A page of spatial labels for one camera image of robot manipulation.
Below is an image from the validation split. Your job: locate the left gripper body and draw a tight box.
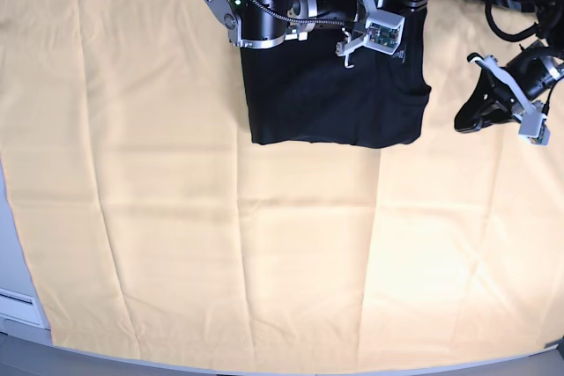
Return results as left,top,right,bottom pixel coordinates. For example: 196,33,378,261
454,48,563,133

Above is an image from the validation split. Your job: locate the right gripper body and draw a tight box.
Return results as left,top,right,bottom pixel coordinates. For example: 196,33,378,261
288,0,429,41

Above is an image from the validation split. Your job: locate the dark navy T-shirt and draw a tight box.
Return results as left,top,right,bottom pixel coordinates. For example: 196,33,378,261
241,10,431,149

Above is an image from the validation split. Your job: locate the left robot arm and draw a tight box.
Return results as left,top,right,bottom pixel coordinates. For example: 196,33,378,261
454,0,563,145

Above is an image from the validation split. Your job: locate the yellow table cloth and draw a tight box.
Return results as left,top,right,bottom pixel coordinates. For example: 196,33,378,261
1,0,563,374

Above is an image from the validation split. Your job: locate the white cabinet drawer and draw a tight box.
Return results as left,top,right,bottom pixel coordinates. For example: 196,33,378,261
0,289,48,329

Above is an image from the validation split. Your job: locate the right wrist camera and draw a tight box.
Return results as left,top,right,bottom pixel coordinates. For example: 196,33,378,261
364,9,404,55

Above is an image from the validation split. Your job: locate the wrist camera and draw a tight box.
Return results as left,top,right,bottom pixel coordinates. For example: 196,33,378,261
364,9,404,55
518,112,550,146

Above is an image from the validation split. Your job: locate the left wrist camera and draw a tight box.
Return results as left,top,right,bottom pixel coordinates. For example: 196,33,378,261
518,112,550,146

